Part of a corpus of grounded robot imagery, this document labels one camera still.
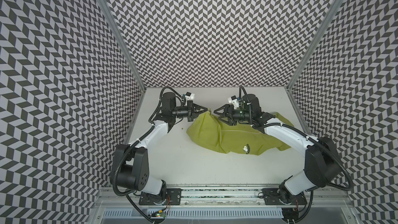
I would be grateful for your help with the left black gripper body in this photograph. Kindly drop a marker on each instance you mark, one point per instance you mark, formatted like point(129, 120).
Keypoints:
point(181, 111)

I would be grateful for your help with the small green circuit board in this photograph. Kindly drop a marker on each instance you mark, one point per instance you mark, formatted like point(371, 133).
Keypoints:
point(158, 214)

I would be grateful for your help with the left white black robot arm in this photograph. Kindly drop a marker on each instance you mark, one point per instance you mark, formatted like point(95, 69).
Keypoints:
point(130, 169)

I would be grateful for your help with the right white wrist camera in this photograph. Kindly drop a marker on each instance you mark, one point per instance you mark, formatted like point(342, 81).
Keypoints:
point(235, 102)

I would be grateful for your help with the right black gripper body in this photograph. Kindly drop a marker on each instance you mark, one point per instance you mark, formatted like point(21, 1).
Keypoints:
point(230, 115)

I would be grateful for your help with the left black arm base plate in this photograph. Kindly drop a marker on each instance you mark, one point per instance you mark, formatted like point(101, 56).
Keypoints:
point(172, 197)

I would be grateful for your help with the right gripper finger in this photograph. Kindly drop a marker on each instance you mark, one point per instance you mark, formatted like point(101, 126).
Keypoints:
point(221, 111)
point(226, 119)

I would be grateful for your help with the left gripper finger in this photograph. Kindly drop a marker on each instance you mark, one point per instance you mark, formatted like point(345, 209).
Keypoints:
point(196, 114)
point(200, 105)

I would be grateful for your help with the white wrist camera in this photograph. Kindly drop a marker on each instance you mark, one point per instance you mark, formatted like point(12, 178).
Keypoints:
point(235, 102)
point(189, 96)

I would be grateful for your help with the aluminium corner post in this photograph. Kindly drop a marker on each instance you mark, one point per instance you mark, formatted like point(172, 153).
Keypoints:
point(119, 39)
point(332, 12)

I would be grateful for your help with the left aluminium corner post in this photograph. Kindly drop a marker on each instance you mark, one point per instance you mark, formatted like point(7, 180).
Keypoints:
point(119, 39)

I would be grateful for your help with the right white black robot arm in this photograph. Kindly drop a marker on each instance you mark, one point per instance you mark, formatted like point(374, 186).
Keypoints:
point(321, 159)

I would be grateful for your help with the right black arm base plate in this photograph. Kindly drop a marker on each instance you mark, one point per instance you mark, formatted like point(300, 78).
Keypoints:
point(276, 196)

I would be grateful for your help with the right aluminium corner post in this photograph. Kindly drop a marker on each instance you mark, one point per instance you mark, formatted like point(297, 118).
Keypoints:
point(332, 12)

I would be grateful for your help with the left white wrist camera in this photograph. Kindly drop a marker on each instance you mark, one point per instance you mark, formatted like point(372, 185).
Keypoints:
point(189, 96)

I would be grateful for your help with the lime green zip jacket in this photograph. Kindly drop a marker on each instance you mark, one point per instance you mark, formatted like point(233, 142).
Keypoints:
point(210, 133)

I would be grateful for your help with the aluminium front mounting rail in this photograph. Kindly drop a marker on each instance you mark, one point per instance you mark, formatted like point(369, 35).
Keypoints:
point(228, 196)

